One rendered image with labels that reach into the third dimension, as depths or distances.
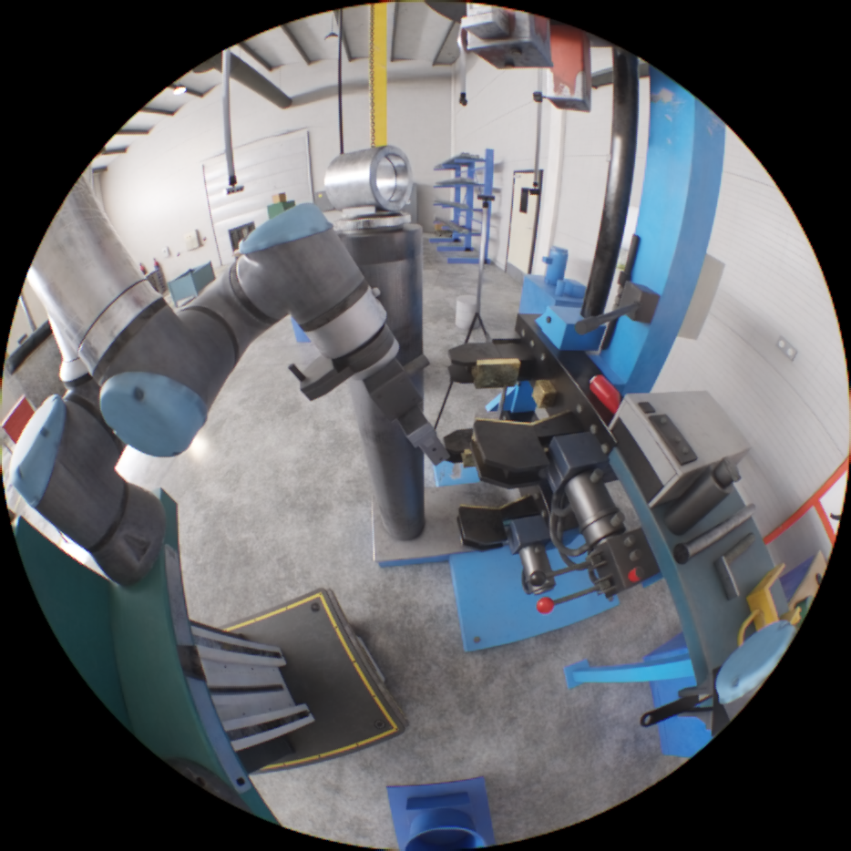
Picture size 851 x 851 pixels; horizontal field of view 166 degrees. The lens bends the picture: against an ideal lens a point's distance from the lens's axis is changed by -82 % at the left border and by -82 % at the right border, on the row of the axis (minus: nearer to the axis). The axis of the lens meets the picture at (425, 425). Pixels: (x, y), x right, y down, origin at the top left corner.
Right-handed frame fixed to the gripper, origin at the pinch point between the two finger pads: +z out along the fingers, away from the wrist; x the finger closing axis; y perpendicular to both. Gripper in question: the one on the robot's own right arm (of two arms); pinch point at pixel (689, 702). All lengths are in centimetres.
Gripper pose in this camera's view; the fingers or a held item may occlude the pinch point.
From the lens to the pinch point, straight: 70.4
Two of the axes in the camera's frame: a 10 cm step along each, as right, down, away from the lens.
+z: 0.0, 7.0, 7.1
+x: -1.3, 7.1, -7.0
